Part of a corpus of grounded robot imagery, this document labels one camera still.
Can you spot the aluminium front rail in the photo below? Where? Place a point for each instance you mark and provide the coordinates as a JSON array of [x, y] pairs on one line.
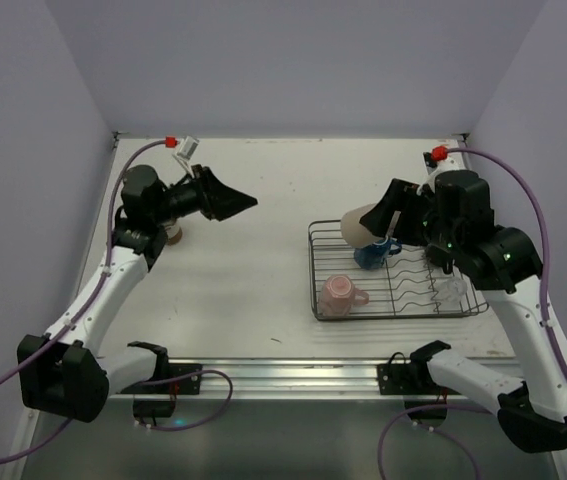
[[300, 379]]

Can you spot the clear glass cup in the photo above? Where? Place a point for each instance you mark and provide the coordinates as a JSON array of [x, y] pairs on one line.
[[451, 292]]

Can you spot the grey wire dish rack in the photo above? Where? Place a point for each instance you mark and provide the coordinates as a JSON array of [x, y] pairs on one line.
[[403, 289]]

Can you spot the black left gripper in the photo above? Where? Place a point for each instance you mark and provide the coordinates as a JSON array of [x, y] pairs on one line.
[[204, 193]]

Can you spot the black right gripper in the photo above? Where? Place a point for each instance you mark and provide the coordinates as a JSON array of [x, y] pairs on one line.
[[408, 213]]

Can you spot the blue hexagonal mug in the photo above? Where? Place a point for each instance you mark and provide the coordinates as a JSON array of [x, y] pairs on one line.
[[375, 256]]

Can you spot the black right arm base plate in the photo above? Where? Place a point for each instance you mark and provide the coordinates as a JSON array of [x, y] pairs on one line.
[[400, 375]]

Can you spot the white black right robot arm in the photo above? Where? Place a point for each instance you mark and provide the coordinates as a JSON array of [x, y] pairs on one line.
[[454, 222]]

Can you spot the pink hexagonal mug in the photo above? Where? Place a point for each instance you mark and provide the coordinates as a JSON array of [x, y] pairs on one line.
[[339, 296]]

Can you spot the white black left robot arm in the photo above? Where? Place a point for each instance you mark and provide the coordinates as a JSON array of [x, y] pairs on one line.
[[60, 372]]

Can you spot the beige tall cup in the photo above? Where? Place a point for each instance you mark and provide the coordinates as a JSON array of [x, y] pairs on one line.
[[355, 234]]

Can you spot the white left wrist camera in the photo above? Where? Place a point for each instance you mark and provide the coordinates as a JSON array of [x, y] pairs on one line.
[[183, 152]]

